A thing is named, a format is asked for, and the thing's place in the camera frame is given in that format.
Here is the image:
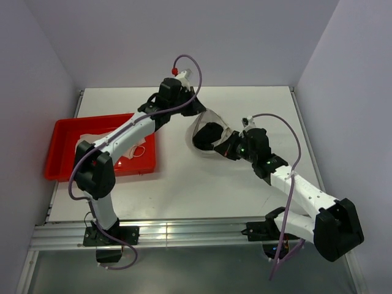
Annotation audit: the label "purple cable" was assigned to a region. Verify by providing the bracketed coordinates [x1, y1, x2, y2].
[67, 54, 204, 203]
[251, 113, 304, 281]

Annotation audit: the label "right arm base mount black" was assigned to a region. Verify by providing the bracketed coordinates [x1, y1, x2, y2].
[241, 219, 280, 259]

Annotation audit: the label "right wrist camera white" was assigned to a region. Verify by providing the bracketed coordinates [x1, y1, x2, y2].
[242, 116, 256, 132]

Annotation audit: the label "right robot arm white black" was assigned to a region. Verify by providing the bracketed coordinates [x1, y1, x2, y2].
[214, 128, 364, 262]

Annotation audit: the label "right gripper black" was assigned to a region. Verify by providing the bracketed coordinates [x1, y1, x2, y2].
[214, 130, 257, 164]

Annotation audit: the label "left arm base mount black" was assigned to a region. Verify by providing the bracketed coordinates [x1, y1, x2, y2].
[82, 224, 140, 270]

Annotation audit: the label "pink bra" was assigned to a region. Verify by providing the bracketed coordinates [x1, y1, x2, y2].
[75, 132, 146, 159]

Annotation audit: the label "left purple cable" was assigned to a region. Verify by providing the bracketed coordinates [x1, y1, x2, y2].
[67, 54, 204, 203]

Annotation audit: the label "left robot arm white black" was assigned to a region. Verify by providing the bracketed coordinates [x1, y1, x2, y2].
[69, 78, 204, 244]

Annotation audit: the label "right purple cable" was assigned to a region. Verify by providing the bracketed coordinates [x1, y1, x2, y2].
[251, 113, 304, 281]

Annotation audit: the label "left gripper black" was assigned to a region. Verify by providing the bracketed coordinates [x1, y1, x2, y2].
[169, 87, 206, 118]

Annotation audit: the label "aluminium frame rail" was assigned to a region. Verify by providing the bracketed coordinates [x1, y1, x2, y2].
[29, 215, 352, 252]

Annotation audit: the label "black bra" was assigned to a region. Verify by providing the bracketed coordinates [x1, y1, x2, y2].
[192, 122, 224, 151]

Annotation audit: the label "red plastic tray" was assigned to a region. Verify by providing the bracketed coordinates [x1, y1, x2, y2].
[44, 113, 156, 182]

